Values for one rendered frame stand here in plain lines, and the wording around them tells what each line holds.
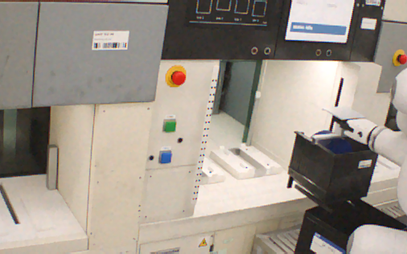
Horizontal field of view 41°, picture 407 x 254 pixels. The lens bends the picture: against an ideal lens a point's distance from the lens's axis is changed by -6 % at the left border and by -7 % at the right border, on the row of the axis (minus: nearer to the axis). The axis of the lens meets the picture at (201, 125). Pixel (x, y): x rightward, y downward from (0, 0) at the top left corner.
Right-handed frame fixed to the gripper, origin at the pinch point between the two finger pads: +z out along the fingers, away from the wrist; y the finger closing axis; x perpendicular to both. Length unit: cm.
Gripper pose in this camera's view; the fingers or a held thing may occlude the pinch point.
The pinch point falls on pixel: (343, 118)
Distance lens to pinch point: 189.2
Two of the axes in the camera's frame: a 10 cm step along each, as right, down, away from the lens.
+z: -5.0, -3.8, 7.8
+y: 8.5, -0.5, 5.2
